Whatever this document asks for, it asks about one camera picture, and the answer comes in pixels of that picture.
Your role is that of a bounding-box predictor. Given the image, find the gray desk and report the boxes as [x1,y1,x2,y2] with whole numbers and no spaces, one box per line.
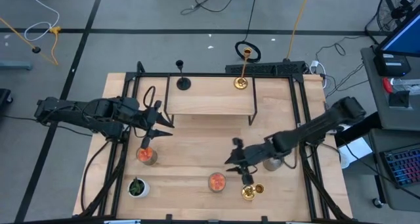
[360,45,420,132]
[367,128,420,212]

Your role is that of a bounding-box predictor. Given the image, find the small plant in white pot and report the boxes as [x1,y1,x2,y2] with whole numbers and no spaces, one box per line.
[127,177,151,199]

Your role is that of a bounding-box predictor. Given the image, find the metal tin candle orange label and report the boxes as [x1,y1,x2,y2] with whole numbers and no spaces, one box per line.
[136,146,158,166]
[207,172,227,194]

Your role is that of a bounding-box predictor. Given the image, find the computer monitor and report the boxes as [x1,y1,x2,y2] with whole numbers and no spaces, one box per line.
[375,7,420,58]

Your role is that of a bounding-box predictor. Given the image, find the yellow extension cord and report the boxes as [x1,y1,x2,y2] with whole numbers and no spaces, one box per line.
[0,16,62,66]

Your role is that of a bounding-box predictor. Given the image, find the black power strip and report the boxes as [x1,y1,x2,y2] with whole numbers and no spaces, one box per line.
[224,60,308,76]

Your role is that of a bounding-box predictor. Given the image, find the white power adapter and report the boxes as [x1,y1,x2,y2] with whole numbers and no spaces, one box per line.
[310,60,328,89]

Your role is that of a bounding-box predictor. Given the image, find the yellow power cable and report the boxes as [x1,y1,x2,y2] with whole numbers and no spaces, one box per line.
[286,0,312,61]

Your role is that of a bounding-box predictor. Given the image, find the small black box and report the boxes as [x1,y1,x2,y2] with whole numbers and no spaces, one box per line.
[388,91,411,108]

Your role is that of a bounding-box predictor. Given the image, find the small red object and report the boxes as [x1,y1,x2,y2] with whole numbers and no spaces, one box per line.
[382,78,394,94]

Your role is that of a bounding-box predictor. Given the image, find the black metal table frame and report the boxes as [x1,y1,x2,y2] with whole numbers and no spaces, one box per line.
[78,61,354,222]

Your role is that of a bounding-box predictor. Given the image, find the coiled black cable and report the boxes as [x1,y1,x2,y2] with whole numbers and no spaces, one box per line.
[234,40,262,64]

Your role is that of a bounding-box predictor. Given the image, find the black floor fan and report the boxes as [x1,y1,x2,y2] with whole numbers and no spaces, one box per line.
[364,0,420,44]

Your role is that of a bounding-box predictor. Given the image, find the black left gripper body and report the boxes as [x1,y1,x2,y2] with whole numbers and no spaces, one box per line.
[129,100,163,150]

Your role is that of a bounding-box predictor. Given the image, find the black box device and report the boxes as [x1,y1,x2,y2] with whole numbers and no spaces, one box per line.
[373,53,411,78]

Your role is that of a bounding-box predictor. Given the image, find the silver metal tin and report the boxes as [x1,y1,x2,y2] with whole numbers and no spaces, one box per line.
[262,156,285,172]

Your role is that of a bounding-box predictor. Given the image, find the silver metal bracket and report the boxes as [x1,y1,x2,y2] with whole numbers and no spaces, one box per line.
[103,219,142,224]

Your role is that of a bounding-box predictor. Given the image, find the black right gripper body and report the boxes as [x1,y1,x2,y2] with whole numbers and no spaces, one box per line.
[232,137,275,186]

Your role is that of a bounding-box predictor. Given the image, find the black candlestick holder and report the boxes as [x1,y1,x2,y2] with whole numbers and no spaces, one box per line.
[175,59,192,91]

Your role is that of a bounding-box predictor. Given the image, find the backlit keyboard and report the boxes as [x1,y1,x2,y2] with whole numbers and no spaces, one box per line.
[380,144,420,189]

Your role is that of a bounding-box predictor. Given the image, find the wooden shelf with black legs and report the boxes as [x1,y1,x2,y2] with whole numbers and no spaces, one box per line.
[163,73,259,127]

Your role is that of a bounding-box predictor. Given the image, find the gold candlestick holder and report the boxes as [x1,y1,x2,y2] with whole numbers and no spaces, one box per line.
[233,47,253,91]
[241,183,265,202]

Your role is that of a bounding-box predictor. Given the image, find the gray metal floor base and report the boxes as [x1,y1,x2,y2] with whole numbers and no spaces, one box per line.
[0,60,33,71]

